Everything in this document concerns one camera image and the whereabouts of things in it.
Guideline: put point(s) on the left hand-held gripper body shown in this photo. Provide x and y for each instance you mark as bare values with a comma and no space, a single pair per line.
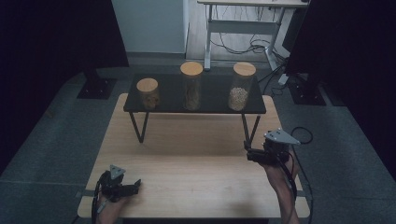
112,186

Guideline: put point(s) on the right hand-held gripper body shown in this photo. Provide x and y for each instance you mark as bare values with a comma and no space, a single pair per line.
277,149

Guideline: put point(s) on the black desktop shelf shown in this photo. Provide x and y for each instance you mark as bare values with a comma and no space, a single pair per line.
214,93

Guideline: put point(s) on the tall jar of white grains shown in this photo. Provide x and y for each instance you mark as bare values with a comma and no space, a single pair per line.
244,69

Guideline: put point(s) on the tall jar of dark grains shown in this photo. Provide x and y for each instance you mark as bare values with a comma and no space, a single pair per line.
191,69

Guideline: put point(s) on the short glass jar wooden lid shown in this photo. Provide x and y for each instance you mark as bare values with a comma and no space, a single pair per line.
147,85

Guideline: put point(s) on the person's left hand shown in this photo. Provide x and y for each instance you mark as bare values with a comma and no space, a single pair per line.
112,210

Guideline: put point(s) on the person's right hand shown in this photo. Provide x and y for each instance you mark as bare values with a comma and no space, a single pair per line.
281,174

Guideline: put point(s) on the grey tape strip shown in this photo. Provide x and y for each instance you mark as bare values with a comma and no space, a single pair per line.
84,193
302,193

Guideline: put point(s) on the black stand base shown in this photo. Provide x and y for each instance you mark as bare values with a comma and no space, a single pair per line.
96,88
306,93

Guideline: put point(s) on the white power strip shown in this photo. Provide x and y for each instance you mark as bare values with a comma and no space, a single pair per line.
283,78

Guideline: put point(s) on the black curtain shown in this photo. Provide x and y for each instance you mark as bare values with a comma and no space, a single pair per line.
46,46
348,37

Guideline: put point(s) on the white cabinet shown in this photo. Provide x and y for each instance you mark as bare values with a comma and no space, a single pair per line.
149,25

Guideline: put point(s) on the white desk frame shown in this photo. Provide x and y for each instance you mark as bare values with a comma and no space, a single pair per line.
243,26

